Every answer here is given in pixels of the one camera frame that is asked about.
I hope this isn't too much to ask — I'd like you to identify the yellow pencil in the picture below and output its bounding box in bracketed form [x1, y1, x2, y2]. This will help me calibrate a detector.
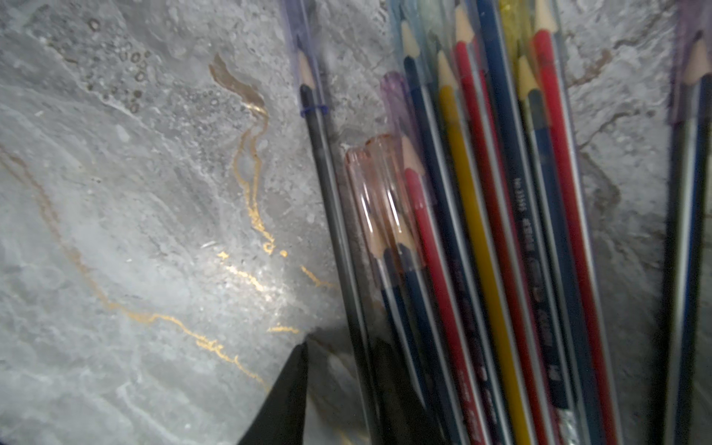
[437, 49, 537, 444]

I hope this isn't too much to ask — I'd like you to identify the blue pencil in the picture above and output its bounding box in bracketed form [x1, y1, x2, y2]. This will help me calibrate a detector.
[477, 1, 580, 444]

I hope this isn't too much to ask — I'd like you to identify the red pencil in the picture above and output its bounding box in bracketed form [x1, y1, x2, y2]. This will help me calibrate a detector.
[531, 1, 624, 444]

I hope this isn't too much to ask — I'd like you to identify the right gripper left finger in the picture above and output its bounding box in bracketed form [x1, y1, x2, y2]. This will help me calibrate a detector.
[238, 342, 309, 445]

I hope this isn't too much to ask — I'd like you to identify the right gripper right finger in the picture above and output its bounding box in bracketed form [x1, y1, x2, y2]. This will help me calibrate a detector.
[374, 339, 445, 444]

